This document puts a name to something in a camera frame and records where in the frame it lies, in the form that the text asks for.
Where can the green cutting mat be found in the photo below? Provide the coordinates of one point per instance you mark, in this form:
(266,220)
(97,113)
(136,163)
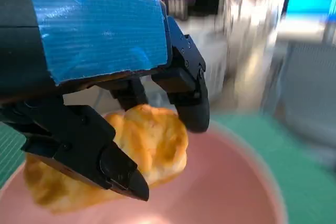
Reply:
(288,169)

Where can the long toy bread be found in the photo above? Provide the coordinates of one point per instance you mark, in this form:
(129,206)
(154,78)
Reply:
(157,150)

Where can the pink bowl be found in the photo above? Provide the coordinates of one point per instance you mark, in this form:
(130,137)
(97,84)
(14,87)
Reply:
(210,182)

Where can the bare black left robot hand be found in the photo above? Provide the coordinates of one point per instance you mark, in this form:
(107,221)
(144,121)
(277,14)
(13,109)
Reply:
(92,37)

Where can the blue-lit computer monitor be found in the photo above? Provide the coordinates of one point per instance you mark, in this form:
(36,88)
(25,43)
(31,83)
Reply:
(309,1)

